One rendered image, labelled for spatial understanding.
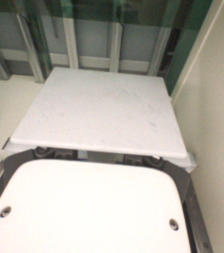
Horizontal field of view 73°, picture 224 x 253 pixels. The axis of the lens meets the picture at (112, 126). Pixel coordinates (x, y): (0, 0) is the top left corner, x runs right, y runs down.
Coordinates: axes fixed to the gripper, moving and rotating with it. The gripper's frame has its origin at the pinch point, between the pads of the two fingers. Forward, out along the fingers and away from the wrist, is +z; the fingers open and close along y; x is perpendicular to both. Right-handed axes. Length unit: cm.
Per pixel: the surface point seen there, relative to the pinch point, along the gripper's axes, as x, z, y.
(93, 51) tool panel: -19, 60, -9
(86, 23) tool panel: -8, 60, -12
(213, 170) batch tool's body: -7.6, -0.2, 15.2
